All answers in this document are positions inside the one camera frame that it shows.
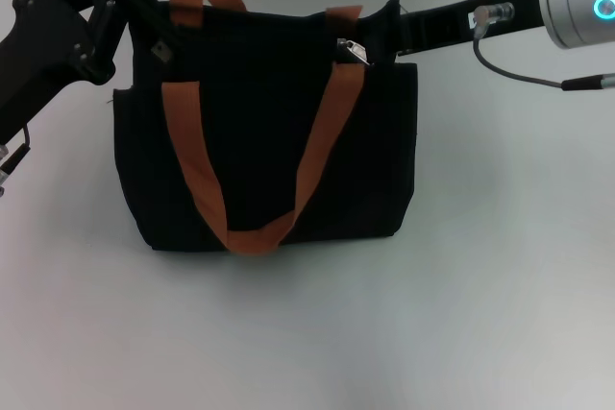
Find left gripper cable with connector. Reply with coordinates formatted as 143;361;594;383
0;126;33;198

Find right gripper cable with connector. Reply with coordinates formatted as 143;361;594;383
470;2;615;93

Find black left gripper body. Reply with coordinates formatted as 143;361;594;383
0;0;117;146

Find gripper cable with connector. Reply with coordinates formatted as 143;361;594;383
470;2;615;93
0;126;33;198

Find long silver zipper pull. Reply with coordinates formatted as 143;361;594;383
335;37;375;68

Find black food bag orange handles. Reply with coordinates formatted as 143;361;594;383
112;0;419;257

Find small grey zipper pull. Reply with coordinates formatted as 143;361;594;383
149;39;174;64

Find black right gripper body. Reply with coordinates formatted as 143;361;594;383
394;0;550;57

